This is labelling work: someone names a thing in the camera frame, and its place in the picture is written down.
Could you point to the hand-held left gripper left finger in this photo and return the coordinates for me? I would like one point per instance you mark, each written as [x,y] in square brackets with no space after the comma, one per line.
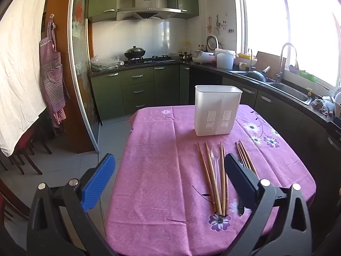
[98,184]

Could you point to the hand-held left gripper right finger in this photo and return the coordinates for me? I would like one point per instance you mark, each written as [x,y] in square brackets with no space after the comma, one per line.
[239,177]

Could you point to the light wooden chopstick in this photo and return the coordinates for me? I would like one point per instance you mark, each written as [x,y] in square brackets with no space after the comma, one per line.
[222,181]
[212,171]
[205,170]

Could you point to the white slotted plastic utensil holder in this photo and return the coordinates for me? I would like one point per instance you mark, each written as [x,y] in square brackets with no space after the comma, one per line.
[210,98]

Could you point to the clear plastic spoon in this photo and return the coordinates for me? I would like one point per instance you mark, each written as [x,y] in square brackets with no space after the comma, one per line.
[214,152]

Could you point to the pink floral tablecloth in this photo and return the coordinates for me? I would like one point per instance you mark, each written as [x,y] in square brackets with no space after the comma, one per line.
[159,165]

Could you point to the brown wooden partition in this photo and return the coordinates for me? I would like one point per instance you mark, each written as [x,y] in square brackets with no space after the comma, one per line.
[66,117]

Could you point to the dark red wooden chair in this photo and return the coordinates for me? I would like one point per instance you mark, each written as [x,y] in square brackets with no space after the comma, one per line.
[26,152]

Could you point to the steel kitchen sink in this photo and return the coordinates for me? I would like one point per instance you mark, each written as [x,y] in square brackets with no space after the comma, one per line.
[290,90]

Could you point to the black frying pan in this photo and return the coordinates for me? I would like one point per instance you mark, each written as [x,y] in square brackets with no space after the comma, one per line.
[255,75]

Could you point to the pile of dishware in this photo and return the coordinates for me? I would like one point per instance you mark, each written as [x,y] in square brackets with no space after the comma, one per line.
[323,105]

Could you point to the black kitchen countertop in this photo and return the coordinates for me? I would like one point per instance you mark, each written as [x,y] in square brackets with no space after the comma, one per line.
[213,68]

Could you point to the sliding glass door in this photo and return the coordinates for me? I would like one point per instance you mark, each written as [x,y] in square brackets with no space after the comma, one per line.
[80,72]

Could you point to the pink checkered apron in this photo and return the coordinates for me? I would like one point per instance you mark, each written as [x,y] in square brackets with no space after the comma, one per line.
[52,80]

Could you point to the white plastic bucket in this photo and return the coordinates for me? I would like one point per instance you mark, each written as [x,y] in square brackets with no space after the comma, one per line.
[225,60]

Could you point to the green base cabinets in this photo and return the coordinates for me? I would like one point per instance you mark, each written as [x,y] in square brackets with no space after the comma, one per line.
[165,85]

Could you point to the steel kitchen faucet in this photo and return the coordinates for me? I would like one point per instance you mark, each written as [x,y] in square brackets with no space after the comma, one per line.
[279,64]

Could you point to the plastic bag of greens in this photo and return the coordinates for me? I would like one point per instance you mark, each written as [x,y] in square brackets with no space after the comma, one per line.
[106,63]

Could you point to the wooden cutting board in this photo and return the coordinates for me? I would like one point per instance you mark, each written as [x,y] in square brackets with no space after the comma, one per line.
[266,58]

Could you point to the green plastic container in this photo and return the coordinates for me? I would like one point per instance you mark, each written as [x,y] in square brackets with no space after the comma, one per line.
[307,76]

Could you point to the white rice cooker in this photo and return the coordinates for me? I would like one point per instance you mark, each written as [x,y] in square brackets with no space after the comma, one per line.
[202,56]

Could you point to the white hanging cloth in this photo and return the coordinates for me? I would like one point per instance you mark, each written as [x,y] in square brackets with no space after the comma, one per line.
[21,72]

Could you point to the black wok with lid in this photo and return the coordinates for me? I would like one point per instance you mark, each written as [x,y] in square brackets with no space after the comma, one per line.
[134,52]

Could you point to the black gas stove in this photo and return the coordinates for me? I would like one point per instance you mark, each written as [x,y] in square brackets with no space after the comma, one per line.
[157,58]

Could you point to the kitchen window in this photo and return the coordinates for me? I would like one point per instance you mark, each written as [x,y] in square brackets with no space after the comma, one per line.
[266,18]

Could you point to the steel range hood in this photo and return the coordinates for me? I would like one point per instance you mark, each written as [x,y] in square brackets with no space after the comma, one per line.
[145,0]

